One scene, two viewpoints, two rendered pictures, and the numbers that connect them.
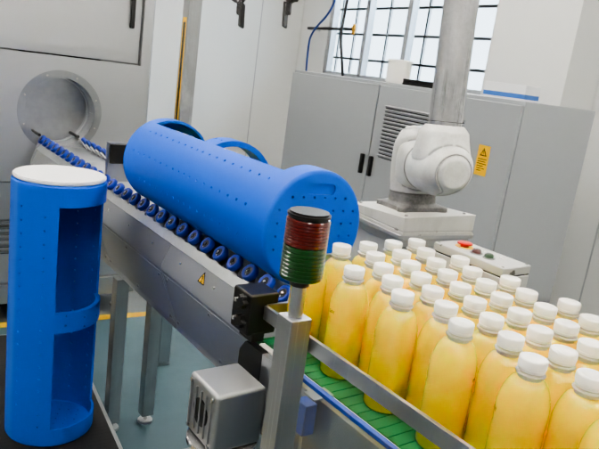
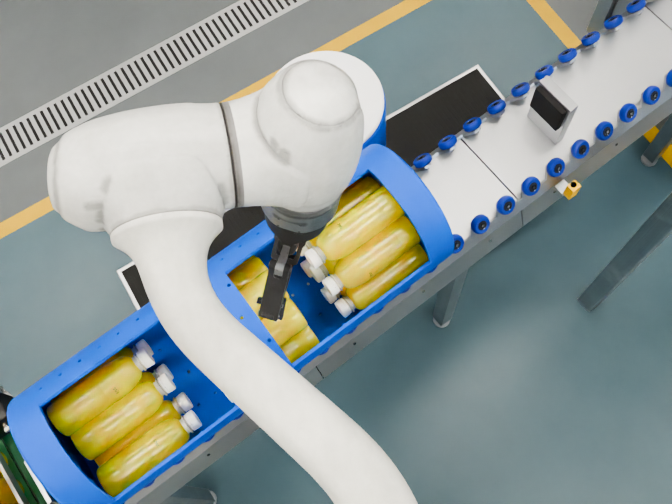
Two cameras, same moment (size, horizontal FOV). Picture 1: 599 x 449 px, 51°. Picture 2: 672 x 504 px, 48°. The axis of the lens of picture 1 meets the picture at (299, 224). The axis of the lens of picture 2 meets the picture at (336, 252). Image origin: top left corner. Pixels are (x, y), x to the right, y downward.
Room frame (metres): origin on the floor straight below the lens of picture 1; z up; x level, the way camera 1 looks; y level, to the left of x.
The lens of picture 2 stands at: (2.07, -0.14, 2.53)
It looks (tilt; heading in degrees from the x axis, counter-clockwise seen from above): 70 degrees down; 100
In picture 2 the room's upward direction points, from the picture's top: 10 degrees counter-clockwise
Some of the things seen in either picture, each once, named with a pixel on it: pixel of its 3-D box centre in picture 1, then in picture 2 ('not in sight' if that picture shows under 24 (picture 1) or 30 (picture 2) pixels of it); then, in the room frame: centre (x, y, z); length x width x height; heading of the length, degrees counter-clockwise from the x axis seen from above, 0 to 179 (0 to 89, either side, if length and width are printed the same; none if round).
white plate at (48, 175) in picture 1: (60, 175); (324, 102); (1.95, 0.77, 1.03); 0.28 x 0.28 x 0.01
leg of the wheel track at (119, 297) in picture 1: (116, 355); not in sight; (2.19, 0.62, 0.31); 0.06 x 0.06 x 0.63; 37
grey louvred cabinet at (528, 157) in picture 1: (392, 201); not in sight; (3.95, -0.57, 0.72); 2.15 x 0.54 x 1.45; 31
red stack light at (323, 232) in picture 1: (307, 231); not in sight; (0.88, -0.01, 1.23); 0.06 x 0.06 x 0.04
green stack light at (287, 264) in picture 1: (302, 260); not in sight; (0.88, -0.01, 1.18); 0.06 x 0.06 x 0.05
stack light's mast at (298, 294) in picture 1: (302, 264); not in sight; (0.88, -0.01, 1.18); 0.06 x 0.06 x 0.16
